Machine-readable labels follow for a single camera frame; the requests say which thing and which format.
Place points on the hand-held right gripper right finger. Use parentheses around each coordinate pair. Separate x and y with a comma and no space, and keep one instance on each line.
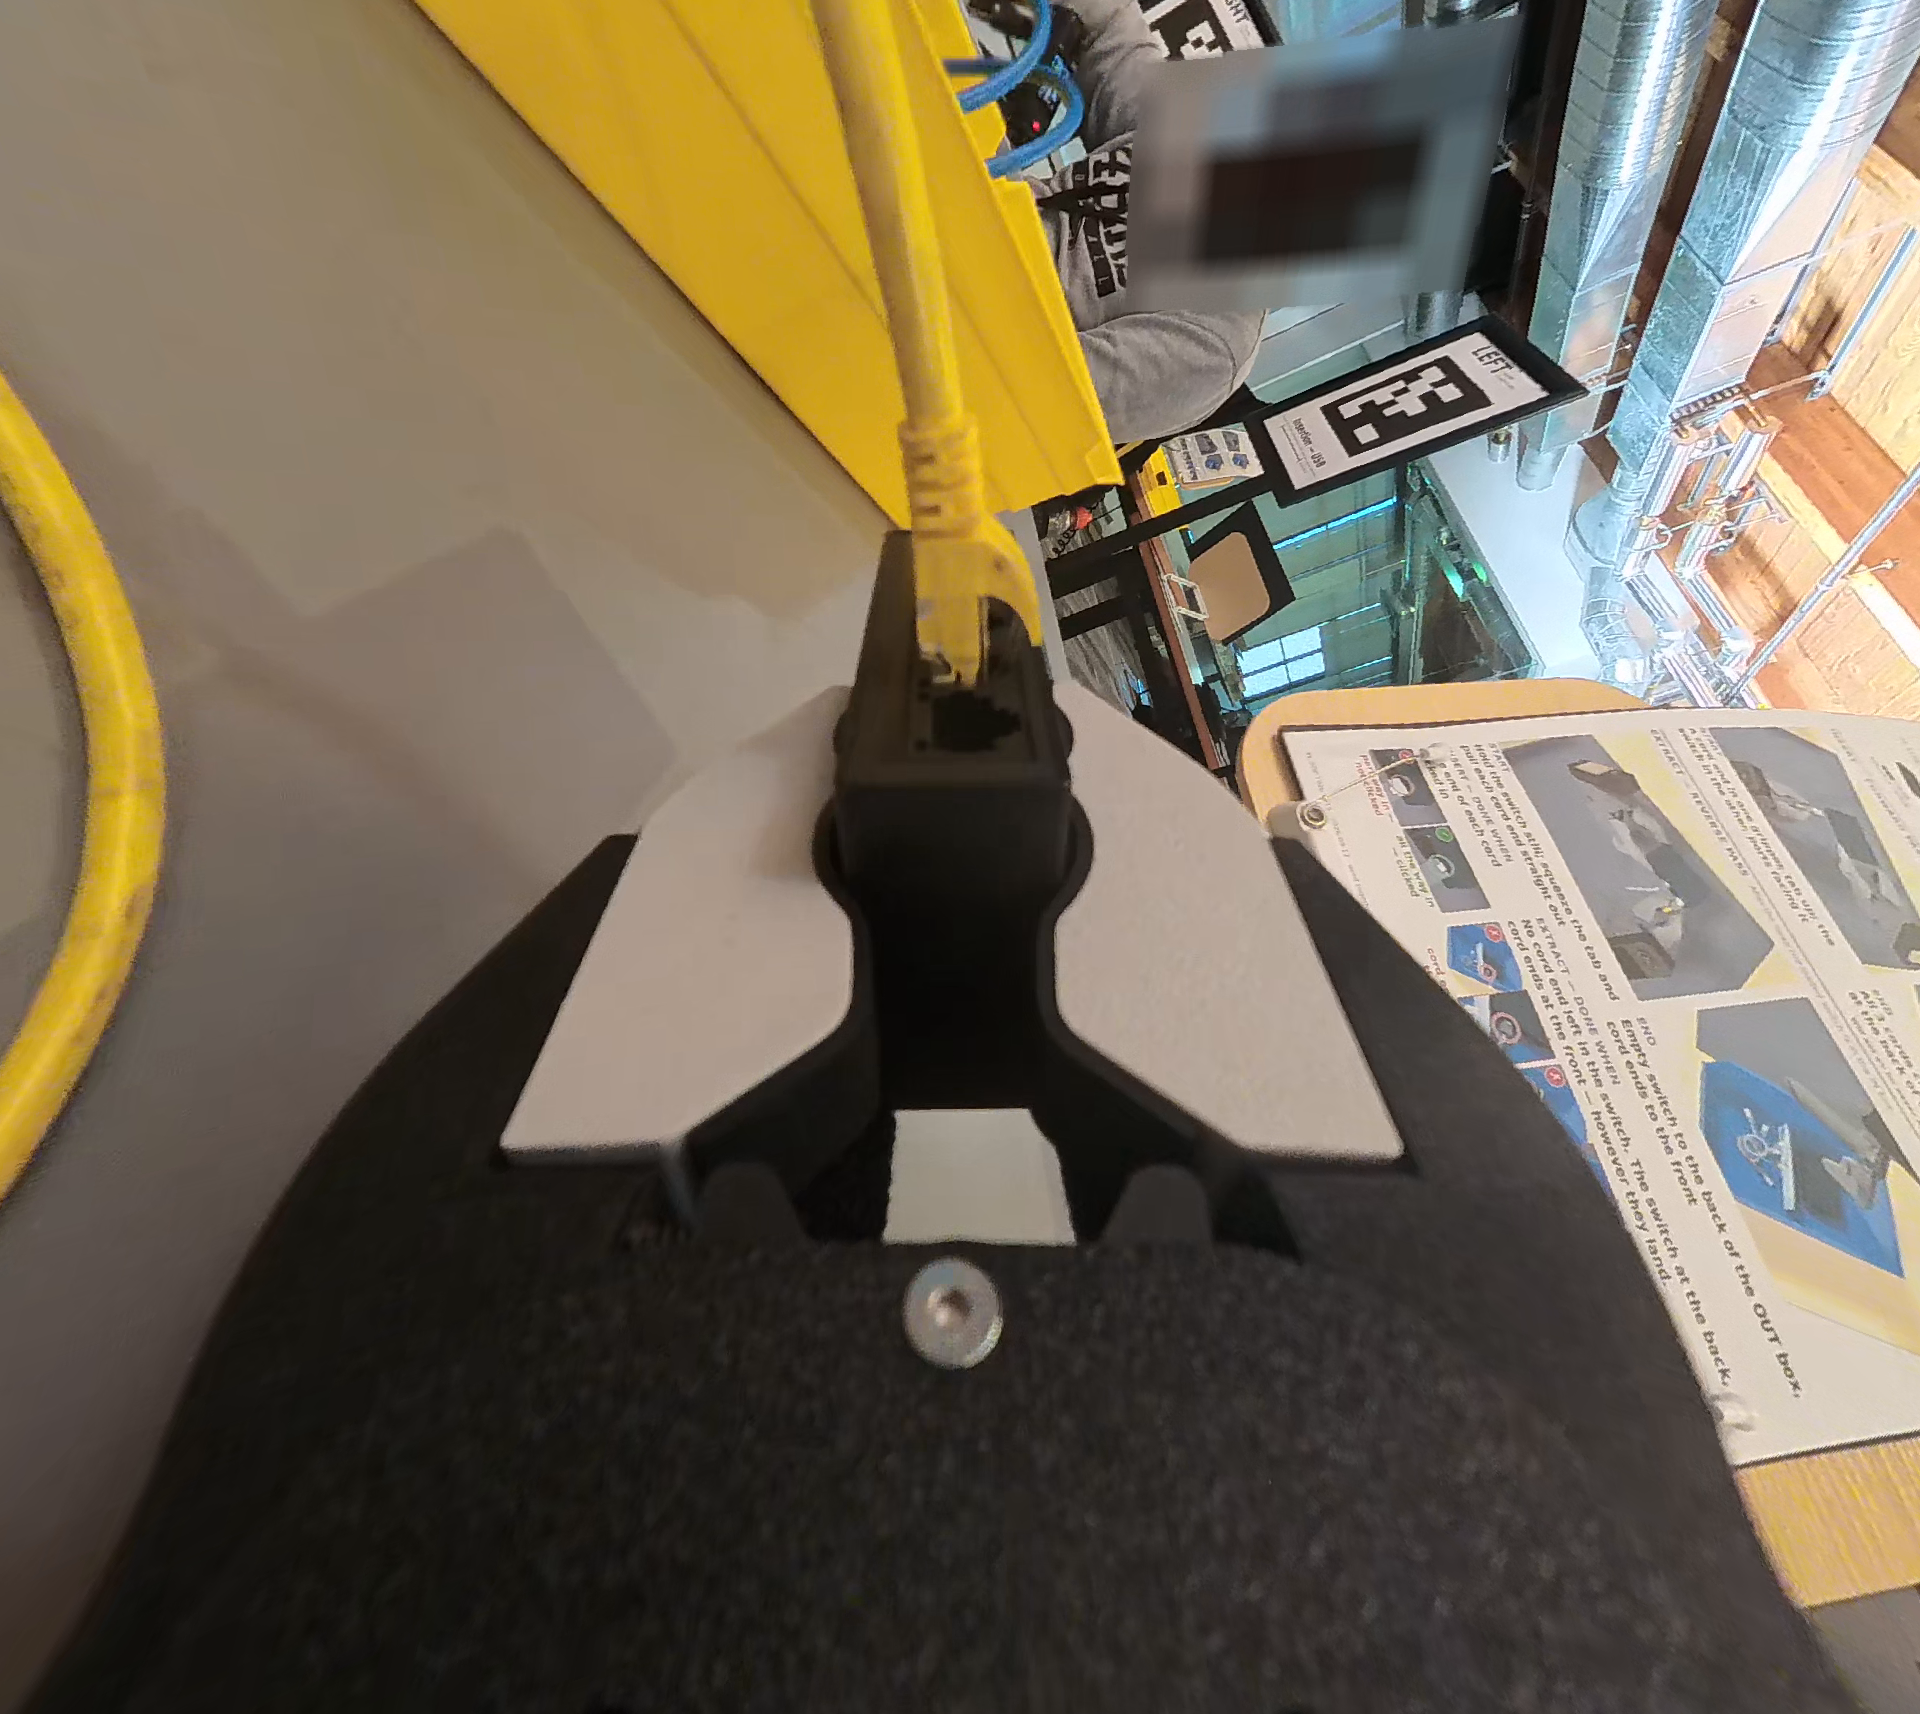
(1214,995)

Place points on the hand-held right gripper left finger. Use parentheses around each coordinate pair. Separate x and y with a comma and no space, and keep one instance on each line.
(691,995)

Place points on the black network switch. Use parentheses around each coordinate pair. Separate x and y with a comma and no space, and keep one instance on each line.
(952,845)

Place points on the yellow plastic bin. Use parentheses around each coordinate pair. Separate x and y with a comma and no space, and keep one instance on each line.
(674,94)

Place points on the printed instruction sheet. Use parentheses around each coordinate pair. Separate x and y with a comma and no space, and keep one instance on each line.
(1650,995)

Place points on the black-white marker tag sign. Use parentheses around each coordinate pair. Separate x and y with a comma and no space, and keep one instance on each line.
(1209,13)
(1411,403)

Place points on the instruction sheet on clipboard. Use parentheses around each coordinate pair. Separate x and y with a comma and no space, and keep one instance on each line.
(1845,1519)

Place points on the silver ventilation duct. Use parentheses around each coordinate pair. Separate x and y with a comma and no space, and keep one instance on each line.
(1785,168)
(1650,94)

